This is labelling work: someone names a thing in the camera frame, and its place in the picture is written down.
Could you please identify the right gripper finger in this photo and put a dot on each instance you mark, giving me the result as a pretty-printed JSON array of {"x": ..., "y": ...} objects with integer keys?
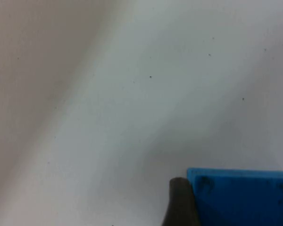
[{"x": 180, "y": 204}]

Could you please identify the blue block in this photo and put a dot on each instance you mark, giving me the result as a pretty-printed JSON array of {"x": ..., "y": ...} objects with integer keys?
[{"x": 240, "y": 200}]

